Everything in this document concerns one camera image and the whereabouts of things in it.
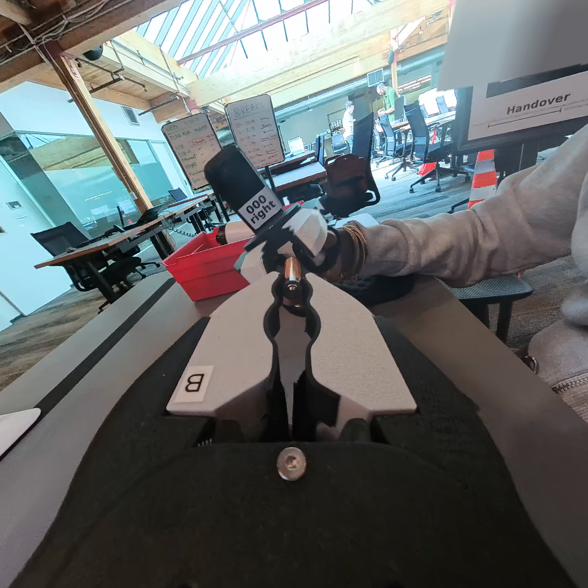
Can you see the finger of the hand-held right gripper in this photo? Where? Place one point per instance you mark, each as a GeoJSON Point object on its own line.
{"type": "Point", "coordinates": [250, 271]}
{"type": "Point", "coordinates": [307, 232]}

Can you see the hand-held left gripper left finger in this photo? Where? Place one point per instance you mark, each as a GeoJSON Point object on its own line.
{"type": "Point", "coordinates": [229, 358]}

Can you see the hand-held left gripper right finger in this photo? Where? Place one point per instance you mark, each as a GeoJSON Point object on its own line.
{"type": "Point", "coordinates": [358, 363]}

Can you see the copper black battery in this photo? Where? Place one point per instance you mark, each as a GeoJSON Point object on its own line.
{"type": "Point", "coordinates": [292, 275]}

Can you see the red plastic bin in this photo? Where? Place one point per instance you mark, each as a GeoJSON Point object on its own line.
{"type": "Point", "coordinates": [206, 271]}

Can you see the person's right forearm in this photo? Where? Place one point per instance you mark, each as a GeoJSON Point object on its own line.
{"type": "Point", "coordinates": [482, 234]}

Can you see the person's right hand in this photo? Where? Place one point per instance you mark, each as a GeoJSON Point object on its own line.
{"type": "Point", "coordinates": [330, 257]}

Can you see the white bottle black cap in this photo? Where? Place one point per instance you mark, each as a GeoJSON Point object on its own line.
{"type": "Point", "coordinates": [232, 232]}

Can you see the handwritten whiteboard on stand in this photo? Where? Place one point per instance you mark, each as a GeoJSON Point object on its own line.
{"type": "Point", "coordinates": [255, 128]}
{"type": "Point", "coordinates": [190, 151]}

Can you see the brown chair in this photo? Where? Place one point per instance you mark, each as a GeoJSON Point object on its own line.
{"type": "Point", "coordinates": [349, 183]}

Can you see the black office chair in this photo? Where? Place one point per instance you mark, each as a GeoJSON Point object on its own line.
{"type": "Point", "coordinates": [422, 138]}
{"type": "Point", "coordinates": [73, 248]}

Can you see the black perforated armrest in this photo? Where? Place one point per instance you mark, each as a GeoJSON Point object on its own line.
{"type": "Point", "coordinates": [496, 287]}

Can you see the orange traffic cone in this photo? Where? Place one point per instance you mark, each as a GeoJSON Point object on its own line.
{"type": "Point", "coordinates": [483, 179]}

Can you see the person's grey hooded jacket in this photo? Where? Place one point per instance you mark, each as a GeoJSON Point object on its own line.
{"type": "Point", "coordinates": [560, 349]}

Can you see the white rounded board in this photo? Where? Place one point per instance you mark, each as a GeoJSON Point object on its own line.
{"type": "Point", "coordinates": [16, 429]}

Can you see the framed marker sign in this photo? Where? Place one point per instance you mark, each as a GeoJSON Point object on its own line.
{"type": "Point", "coordinates": [528, 115]}

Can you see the black dome ceiling camera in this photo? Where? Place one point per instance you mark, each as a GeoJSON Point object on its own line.
{"type": "Point", "coordinates": [94, 53]}

